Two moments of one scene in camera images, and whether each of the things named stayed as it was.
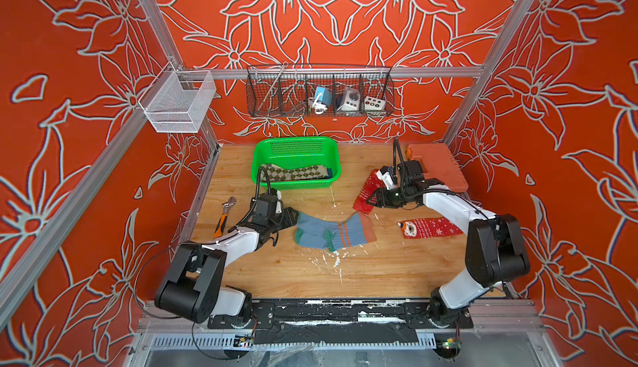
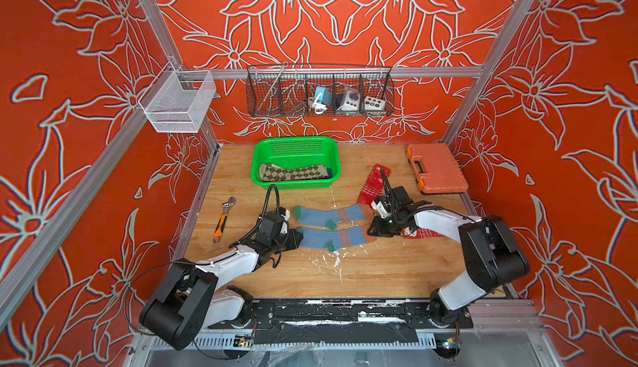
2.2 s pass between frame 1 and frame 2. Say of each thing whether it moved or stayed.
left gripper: moved
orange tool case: stayed
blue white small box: stayed
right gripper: moved
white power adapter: stayed
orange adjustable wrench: stayed
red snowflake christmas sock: stayed
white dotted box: stayed
